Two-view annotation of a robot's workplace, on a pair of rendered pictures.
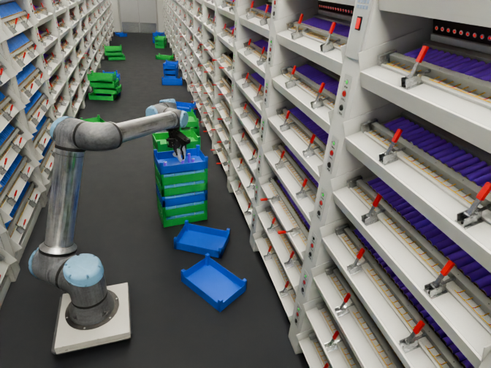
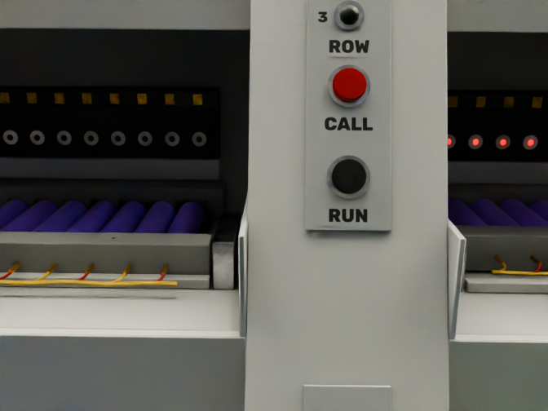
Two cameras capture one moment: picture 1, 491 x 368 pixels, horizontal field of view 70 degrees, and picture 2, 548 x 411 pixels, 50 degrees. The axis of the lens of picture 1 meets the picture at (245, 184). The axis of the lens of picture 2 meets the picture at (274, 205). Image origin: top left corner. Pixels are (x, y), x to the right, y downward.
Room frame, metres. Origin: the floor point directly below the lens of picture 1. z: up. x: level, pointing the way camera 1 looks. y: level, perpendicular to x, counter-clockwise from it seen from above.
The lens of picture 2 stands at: (0.98, 0.00, 0.53)
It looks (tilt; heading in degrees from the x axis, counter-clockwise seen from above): 3 degrees up; 288
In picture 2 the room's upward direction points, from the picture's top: 1 degrees clockwise
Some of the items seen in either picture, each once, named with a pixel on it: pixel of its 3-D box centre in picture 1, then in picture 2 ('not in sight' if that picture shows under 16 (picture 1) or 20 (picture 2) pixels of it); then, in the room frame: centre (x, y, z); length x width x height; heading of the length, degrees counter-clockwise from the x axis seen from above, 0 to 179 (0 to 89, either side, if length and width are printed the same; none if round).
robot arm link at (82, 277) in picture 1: (84, 278); not in sight; (1.07, 0.66, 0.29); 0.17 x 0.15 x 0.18; 68
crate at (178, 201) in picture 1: (181, 190); not in sight; (1.98, 0.42, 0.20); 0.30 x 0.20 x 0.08; 115
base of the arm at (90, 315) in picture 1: (90, 301); not in sight; (1.07, 0.65, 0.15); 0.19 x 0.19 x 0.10
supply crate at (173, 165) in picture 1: (180, 158); not in sight; (1.98, 0.42, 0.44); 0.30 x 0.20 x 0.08; 115
